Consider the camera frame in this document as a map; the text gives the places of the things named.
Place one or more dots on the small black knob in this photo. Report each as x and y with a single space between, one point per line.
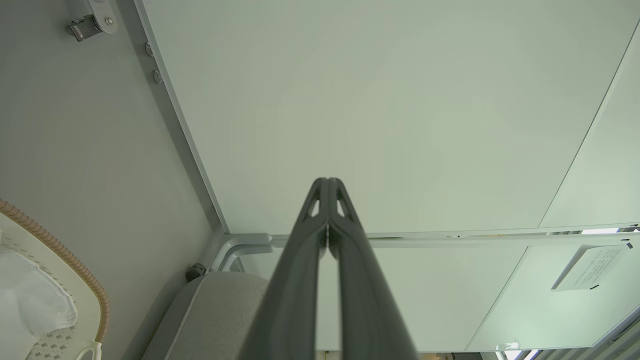
195 272

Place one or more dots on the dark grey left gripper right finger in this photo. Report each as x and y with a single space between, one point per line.
365 300

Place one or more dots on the grey chair seat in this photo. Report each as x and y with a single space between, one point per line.
220 310

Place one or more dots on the white paper sign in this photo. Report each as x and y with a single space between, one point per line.
592 267

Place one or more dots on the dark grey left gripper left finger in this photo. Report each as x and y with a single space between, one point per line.
295 280

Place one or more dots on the white clothing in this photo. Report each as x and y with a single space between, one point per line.
35 300

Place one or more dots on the round metal bolt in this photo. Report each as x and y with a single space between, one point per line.
149 49
157 76

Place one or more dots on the white laundry basket brown rim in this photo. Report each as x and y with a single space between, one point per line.
75 280

